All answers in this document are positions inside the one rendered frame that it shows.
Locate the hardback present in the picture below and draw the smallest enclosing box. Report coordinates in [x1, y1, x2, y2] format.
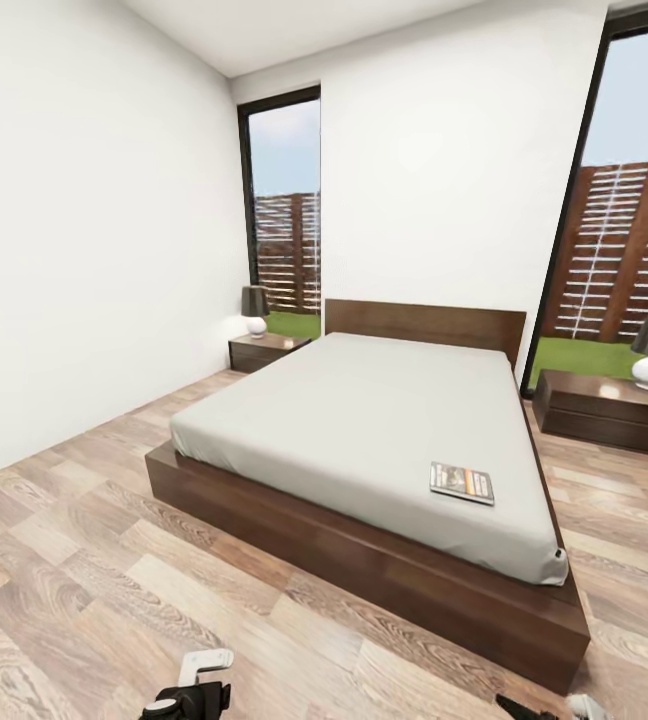
[429, 461, 495, 505]

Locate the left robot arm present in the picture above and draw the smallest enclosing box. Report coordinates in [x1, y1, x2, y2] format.
[141, 649, 234, 720]

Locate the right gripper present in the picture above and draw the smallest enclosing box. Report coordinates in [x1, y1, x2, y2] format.
[495, 693, 557, 720]

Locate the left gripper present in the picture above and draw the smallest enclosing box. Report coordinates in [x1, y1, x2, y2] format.
[156, 681, 232, 720]

